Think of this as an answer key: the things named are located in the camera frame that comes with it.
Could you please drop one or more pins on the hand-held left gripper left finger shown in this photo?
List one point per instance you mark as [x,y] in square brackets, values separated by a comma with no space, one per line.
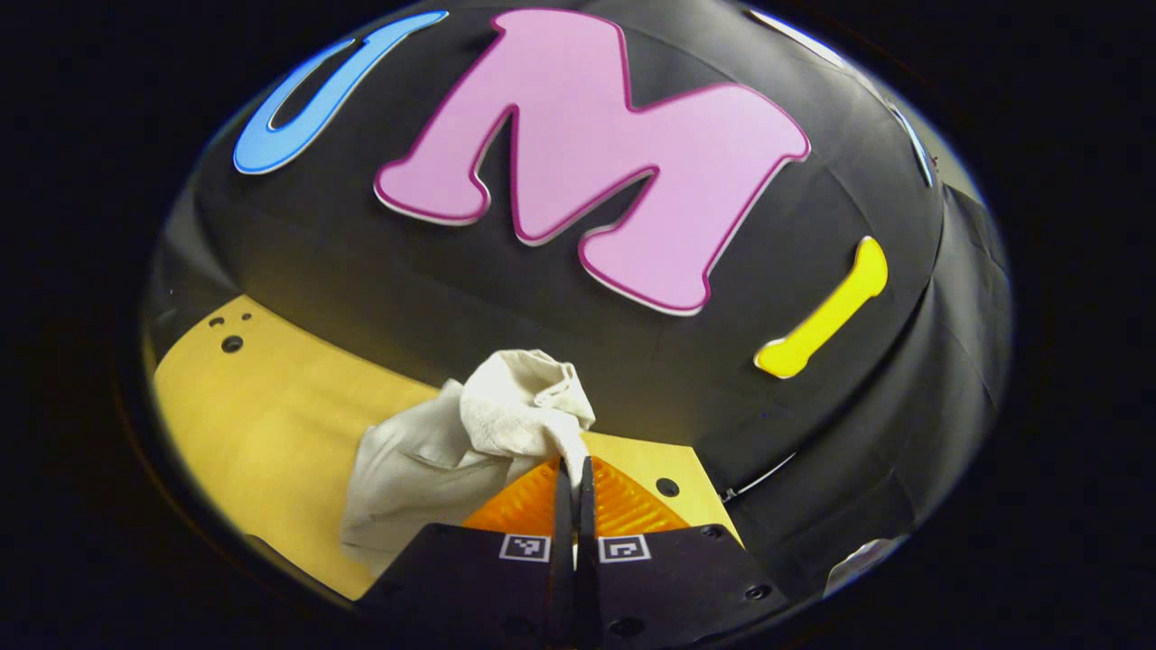
[564,578]

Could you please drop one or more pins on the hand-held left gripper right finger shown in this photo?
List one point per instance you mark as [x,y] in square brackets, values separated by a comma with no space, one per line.
[589,578]

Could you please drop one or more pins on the white jeans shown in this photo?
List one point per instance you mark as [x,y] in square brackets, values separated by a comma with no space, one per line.
[433,460]

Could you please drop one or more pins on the black backdrop cloth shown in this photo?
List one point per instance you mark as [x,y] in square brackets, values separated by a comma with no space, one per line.
[361,271]

